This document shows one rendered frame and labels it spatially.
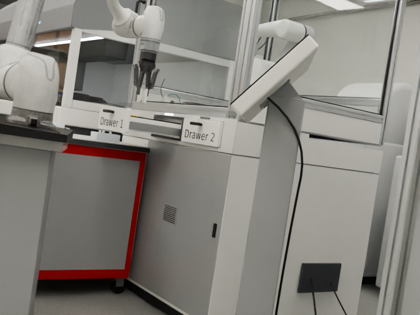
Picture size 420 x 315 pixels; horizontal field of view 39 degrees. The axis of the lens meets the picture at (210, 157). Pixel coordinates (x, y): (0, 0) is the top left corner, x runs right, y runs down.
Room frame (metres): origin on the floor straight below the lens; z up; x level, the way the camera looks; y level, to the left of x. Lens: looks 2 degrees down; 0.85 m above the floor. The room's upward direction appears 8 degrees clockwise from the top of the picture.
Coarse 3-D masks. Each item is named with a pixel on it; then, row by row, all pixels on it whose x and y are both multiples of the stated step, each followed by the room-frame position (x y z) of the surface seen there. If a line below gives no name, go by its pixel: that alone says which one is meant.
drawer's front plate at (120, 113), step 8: (104, 112) 2.77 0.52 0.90; (120, 112) 2.64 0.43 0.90; (128, 112) 2.58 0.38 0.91; (112, 120) 2.69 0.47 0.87; (120, 120) 2.63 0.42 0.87; (128, 120) 2.59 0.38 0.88; (104, 128) 2.75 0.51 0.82; (112, 128) 2.68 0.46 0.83; (120, 128) 2.62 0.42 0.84; (128, 128) 2.59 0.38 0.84
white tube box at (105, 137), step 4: (92, 132) 2.93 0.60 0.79; (96, 132) 2.89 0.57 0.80; (100, 132) 2.89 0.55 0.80; (92, 136) 2.92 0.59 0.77; (96, 136) 2.88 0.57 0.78; (100, 136) 2.89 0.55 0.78; (104, 136) 2.90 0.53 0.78; (108, 136) 2.91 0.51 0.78; (112, 136) 2.93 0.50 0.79; (116, 136) 2.94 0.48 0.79; (100, 140) 2.89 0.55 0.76; (104, 140) 2.90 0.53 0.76; (108, 140) 2.92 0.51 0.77; (112, 140) 2.93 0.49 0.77; (116, 140) 2.94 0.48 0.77
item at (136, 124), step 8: (136, 120) 2.63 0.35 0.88; (144, 120) 2.65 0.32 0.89; (152, 120) 2.68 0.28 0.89; (136, 128) 2.63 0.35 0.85; (144, 128) 2.65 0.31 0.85; (152, 128) 2.68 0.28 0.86; (160, 128) 2.70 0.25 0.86; (168, 128) 2.73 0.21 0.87; (176, 128) 2.75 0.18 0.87; (176, 136) 2.76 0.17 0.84
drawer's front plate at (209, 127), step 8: (184, 120) 2.72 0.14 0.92; (192, 120) 2.66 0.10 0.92; (200, 120) 2.61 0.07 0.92; (208, 120) 2.56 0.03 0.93; (184, 128) 2.71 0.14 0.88; (192, 128) 2.65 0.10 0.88; (200, 128) 2.60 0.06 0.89; (208, 128) 2.55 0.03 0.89; (216, 128) 2.50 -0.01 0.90; (192, 136) 2.64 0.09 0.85; (200, 136) 2.60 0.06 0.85; (208, 136) 2.54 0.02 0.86; (216, 136) 2.50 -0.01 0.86; (208, 144) 2.54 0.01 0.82; (216, 144) 2.49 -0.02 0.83
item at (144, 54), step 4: (144, 52) 2.68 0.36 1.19; (148, 52) 2.68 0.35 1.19; (152, 52) 2.69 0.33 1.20; (140, 56) 2.70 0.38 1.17; (144, 56) 2.68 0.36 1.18; (148, 56) 2.68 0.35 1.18; (152, 56) 2.69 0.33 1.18; (140, 60) 2.70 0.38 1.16; (144, 60) 2.70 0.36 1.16; (148, 60) 2.70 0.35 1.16; (152, 60) 2.69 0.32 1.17; (140, 64) 2.69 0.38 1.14; (148, 64) 2.71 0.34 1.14; (152, 64) 2.72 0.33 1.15; (140, 68) 2.70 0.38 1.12; (148, 68) 2.71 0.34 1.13; (152, 68) 2.72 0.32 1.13
